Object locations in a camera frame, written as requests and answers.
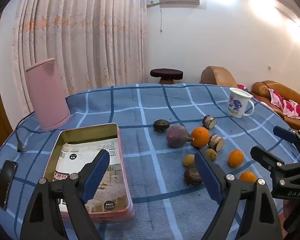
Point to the short sugar cane piece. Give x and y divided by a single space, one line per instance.
209 121
216 142

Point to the large orange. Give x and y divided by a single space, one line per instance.
200 137

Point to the pink cylindrical container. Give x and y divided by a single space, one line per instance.
47 97

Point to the brown leather sofa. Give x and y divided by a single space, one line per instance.
288 91

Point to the pink floral curtain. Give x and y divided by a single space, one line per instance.
90 42

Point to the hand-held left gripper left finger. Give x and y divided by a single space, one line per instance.
96 177

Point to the large purple round fruit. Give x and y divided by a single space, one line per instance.
176 136

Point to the printed paper leaflet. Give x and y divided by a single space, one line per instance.
90 148

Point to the black smartphone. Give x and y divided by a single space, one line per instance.
5 182

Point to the brown leather armchair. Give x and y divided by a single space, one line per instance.
217 76

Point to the small brown kiwi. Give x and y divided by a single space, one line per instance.
211 154
189 160

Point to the small orange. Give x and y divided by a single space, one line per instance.
247 176

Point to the white printed mug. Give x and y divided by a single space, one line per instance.
236 105

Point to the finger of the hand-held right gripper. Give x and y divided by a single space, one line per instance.
265 157
285 134

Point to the dark brown round fruit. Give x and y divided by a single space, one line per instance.
192 176
161 125

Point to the medium orange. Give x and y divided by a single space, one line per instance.
235 158

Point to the pink floral cushion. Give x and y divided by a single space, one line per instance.
276 98
292 108

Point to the blue checked tablecloth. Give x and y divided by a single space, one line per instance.
145 100

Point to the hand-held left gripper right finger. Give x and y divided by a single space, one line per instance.
208 177

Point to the pink metal tin box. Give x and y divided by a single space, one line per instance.
72 135

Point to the dark round stool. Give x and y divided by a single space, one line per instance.
166 73

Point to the red and grey cloth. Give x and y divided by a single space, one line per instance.
242 88

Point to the white wall conduit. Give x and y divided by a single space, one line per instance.
153 3

